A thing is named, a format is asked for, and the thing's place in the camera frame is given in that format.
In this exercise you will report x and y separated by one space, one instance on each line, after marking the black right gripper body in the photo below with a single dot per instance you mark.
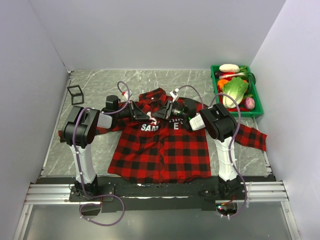
177 112

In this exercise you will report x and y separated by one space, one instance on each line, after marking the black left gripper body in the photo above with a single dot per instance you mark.
124 113

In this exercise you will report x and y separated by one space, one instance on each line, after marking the round pink brooch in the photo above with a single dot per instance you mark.
151 117

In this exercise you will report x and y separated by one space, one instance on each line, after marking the red black plaid shirt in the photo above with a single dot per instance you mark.
158 152

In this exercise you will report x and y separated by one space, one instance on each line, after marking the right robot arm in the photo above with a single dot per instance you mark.
221 127

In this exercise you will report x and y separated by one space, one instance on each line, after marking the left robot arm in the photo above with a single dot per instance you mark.
79 131

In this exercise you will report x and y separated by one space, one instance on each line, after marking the black brooch display box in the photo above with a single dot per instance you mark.
77 95

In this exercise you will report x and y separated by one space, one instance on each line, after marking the red chili pepper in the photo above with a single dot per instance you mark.
242 109

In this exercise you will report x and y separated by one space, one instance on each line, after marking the orange fruit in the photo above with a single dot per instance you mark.
222 82

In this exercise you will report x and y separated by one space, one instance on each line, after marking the dark purple eggplant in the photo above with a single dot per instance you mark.
218 73

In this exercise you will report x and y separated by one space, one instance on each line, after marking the green white cabbage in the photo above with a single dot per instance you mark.
236 89

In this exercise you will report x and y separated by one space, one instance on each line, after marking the white potato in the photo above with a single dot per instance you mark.
229 68

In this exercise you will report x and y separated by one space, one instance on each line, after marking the purple onion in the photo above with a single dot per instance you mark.
249 103

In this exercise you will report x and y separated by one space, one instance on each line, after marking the white green onion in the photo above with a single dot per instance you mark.
239 74

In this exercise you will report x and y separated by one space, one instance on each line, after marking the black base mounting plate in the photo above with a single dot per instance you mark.
116 194

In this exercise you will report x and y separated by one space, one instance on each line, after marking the small circuit board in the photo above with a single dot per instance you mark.
227 208

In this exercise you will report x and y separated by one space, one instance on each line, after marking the aluminium frame rail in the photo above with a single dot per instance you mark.
59 194

